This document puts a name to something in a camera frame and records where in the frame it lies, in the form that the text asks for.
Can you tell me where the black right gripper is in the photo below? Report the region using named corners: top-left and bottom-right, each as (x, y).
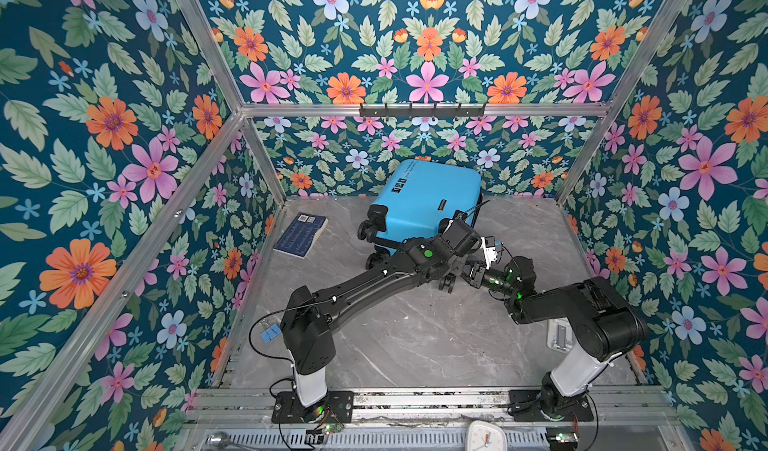
top-left (456, 260), bottom-right (519, 301)

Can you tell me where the blue hard-shell suitcase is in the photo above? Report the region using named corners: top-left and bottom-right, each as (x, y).
top-left (358, 160), bottom-right (481, 292)

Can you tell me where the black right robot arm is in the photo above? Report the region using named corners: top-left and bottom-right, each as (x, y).
top-left (461, 256), bottom-right (648, 422)

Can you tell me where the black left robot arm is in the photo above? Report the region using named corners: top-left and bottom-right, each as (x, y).
top-left (280, 219), bottom-right (482, 408)

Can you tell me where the white desk clock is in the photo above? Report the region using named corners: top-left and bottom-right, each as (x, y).
top-left (465, 420), bottom-right (508, 451)

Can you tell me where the dark blue paperback book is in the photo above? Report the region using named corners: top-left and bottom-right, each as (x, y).
top-left (274, 212), bottom-right (328, 258)

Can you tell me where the white wall socket plate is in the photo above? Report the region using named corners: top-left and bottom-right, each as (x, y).
top-left (547, 318), bottom-right (573, 354)

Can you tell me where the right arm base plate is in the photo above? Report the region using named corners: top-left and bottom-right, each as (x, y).
top-left (507, 388), bottom-right (595, 422)

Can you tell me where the black hook rail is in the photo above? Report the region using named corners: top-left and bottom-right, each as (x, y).
top-left (358, 103), bottom-right (486, 120)

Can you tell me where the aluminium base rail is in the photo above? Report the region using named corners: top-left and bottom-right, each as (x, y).
top-left (182, 385), bottom-right (681, 431)

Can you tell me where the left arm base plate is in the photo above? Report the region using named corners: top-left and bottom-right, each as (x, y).
top-left (271, 391), bottom-right (355, 424)

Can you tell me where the aluminium cage frame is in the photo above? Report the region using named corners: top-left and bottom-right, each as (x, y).
top-left (1, 0), bottom-right (688, 450)

